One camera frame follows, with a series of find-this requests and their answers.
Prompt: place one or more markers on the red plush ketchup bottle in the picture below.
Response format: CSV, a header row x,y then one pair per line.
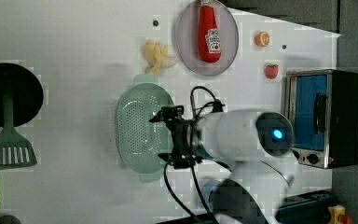
x,y
209,42

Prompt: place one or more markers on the orange slice toy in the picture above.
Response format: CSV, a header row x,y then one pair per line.
x,y
262,39

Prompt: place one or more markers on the yellow plush banana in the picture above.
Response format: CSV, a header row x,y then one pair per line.
x,y
158,57

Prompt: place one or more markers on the green slotted spatula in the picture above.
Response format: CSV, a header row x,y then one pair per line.
x,y
15,150

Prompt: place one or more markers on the yellow toy figure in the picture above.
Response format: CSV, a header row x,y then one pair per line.
x,y
339,216

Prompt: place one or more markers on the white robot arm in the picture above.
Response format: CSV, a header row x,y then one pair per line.
x,y
256,143

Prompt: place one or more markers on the red plush strawberry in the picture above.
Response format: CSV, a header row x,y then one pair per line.
x,y
271,71

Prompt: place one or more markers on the black round pan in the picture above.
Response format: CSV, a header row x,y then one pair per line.
x,y
27,93

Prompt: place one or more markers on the silver toaster oven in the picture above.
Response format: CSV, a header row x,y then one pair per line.
x,y
323,108

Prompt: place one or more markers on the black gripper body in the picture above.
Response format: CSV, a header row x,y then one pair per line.
x,y
182,155

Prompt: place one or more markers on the grey round plate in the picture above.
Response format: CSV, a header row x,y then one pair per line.
x,y
186,38

